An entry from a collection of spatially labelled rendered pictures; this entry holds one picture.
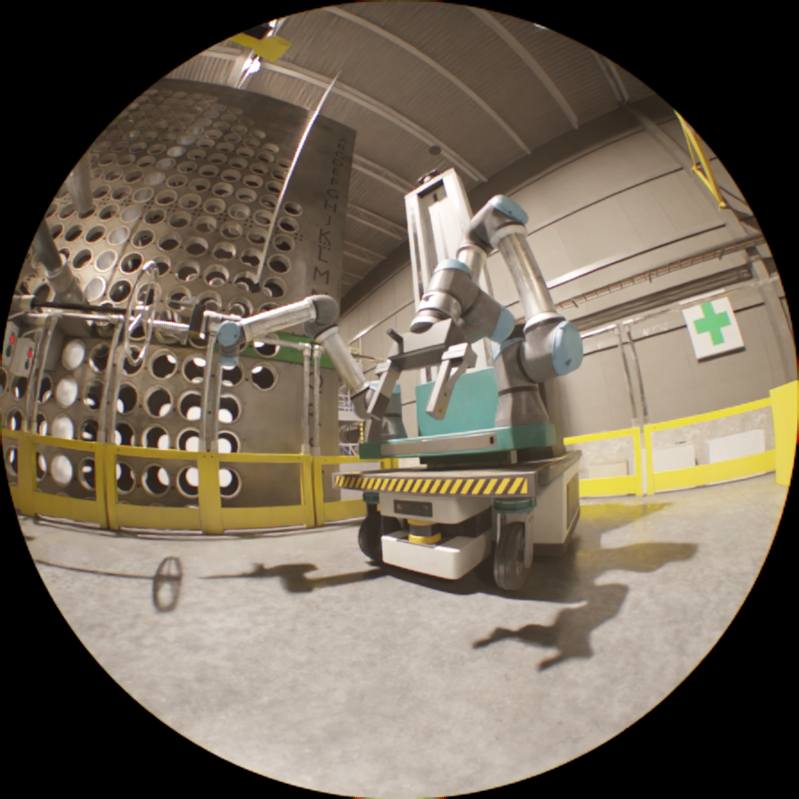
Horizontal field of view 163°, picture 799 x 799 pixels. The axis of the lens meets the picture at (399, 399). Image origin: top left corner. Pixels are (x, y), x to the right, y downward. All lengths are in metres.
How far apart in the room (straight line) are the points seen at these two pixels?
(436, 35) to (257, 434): 9.30
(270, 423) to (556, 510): 2.04
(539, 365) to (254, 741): 0.86
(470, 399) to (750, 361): 6.53
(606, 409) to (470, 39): 9.69
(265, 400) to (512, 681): 2.26
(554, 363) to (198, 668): 0.93
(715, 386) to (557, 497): 6.02
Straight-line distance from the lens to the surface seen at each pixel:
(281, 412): 2.36
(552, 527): 0.84
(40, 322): 1.59
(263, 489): 2.31
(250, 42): 1.68
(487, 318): 0.56
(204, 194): 3.43
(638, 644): 0.60
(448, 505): 0.68
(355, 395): 1.13
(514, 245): 0.79
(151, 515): 1.49
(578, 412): 6.68
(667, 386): 6.50
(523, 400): 0.73
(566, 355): 0.66
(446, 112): 9.78
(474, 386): 0.94
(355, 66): 9.24
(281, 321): 1.00
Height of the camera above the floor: 0.37
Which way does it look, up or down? 11 degrees up
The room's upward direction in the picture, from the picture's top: 3 degrees counter-clockwise
